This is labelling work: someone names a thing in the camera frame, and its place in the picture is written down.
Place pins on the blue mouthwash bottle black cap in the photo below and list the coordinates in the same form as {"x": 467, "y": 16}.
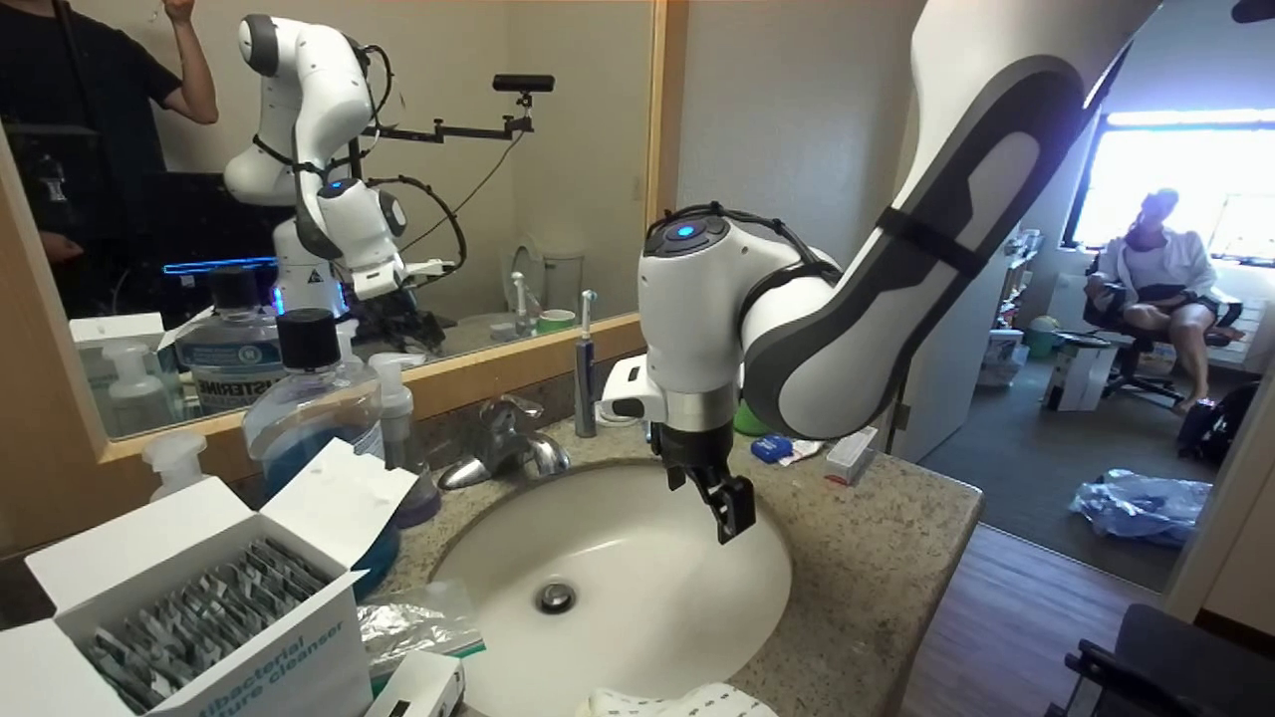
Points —
{"x": 313, "y": 413}

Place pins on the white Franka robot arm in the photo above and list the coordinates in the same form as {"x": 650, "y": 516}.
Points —
{"x": 901, "y": 266}

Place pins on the electric toothbrush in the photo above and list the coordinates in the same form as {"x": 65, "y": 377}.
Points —
{"x": 588, "y": 371}

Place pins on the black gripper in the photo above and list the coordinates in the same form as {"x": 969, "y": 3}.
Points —
{"x": 685, "y": 457}

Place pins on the blue dental floss case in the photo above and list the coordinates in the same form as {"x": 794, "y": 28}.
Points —
{"x": 769, "y": 448}

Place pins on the seated person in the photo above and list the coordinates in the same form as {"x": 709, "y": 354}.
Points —
{"x": 1154, "y": 271}

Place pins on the clear pump bottle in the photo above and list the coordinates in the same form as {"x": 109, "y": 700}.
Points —
{"x": 391, "y": 403}

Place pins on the blue plastic bag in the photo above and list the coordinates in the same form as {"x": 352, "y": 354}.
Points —
{"x": 1140, "y": 506}

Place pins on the black chair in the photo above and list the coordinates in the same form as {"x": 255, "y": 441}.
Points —
{"x": 1182, "y": 663}

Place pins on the long grey white toothpaste box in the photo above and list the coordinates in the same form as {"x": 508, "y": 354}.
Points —
{"x": 852, "y": 453}

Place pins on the chrome faucet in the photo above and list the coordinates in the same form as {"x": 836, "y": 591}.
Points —
{"x": 512, "y": 453}

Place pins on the white oval sink basin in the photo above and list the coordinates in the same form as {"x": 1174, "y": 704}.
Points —
{"x": 597, "y": 622}

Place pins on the small white tube red print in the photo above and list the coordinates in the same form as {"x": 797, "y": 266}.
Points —
{"x": 804, "y": 453}

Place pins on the open white cardboard box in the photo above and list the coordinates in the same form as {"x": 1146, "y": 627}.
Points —
{"x": 200, "y": 612}

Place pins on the clear plastic wrapped item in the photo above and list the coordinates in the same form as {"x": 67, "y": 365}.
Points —
{"x": 413, "y": 631}

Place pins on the small white flat box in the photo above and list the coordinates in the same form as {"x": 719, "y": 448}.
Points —
{"x": 419, "y": 687}

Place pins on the wood framed wall mirror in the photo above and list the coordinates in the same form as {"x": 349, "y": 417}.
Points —
{"x": 557, "y": 161}

